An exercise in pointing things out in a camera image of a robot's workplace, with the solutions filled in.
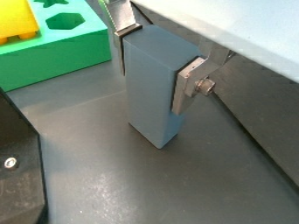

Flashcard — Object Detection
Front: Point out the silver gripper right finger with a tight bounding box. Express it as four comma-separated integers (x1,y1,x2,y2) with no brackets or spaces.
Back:
172,38,235,115

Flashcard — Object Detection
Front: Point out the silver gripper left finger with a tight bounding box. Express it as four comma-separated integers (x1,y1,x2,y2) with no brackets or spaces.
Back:
104,0,143,74

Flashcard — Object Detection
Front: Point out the blue-grey rectangle block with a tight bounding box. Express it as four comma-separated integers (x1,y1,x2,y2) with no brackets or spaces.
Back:
123,24,200,148

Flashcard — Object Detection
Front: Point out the green shape sorter board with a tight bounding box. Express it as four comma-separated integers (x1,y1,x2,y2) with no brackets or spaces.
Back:
0,0,111,91

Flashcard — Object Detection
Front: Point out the yellow pentagon block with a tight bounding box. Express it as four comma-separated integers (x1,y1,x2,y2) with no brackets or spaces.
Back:
0,0,40,45

